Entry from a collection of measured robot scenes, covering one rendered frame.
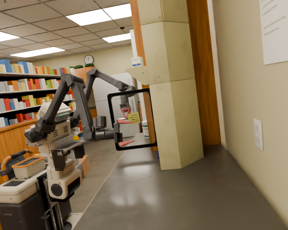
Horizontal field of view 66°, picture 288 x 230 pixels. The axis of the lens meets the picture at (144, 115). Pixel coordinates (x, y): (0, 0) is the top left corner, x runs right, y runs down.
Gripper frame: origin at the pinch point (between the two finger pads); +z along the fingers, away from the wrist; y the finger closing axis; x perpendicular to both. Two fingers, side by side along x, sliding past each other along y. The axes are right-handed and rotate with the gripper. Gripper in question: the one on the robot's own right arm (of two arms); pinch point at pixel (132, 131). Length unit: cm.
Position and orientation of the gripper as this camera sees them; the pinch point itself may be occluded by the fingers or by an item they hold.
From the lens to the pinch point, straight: 117.4
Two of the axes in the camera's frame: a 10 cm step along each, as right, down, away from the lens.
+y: -0.9, -9.9, 1.5
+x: 1.7, 1.3, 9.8
